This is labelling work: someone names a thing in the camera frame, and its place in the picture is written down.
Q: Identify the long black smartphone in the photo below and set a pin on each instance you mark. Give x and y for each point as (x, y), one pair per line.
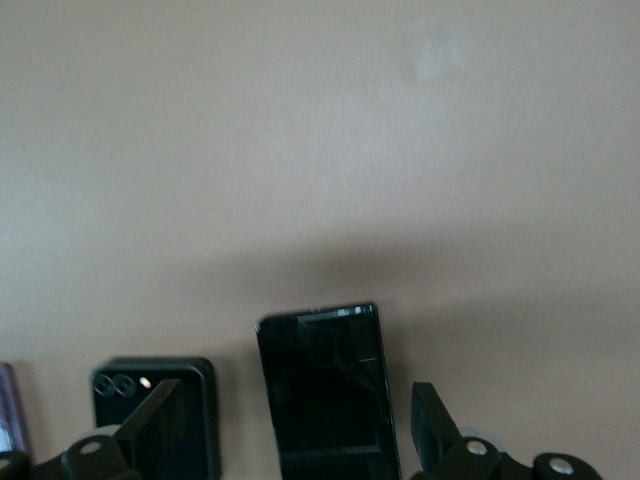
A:
(325, 390)

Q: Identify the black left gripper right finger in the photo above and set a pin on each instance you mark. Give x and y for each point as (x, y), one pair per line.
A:
(435, 425)

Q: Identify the black flip phone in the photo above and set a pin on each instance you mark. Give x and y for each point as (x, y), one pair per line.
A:
(200, 430)

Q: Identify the white lilac flip phone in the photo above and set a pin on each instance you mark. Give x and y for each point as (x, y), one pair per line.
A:
(10, 410)

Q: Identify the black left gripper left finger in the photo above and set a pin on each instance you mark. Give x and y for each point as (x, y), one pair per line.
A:
(150, 425)

